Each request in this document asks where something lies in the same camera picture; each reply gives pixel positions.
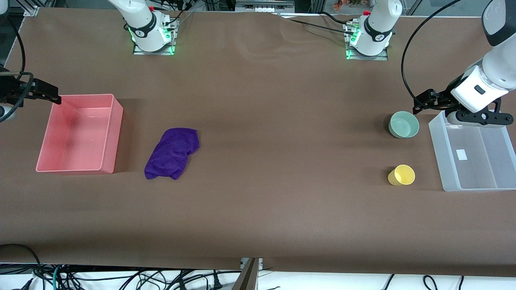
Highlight pale green bowl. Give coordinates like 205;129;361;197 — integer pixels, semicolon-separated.
388;111;420;139

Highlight yellow cup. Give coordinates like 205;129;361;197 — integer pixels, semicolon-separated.
387;164;416;186

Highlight purple cloth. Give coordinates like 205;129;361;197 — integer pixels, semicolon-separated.
144;127;200;180

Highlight pink plastic bin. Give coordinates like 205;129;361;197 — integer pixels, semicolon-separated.
35;93;124;174

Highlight clear plastic bin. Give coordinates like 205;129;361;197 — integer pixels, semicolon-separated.
428;111;516;192

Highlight brown table cover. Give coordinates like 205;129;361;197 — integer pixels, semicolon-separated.
0;7;516;278

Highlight white power strip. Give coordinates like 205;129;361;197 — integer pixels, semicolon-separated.
236;0;279;12

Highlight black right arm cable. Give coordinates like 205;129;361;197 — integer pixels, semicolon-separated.
0;16;35;122

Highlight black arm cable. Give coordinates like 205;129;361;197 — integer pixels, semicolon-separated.
402;0;462;104
0;16;35;122

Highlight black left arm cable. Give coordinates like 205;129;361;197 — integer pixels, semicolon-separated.
402;0;462;104

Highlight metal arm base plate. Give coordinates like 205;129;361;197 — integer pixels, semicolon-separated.
345;22;389;61
132;18;178;56

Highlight aluminium frame profile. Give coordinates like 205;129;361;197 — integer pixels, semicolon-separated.
22;0;41;17

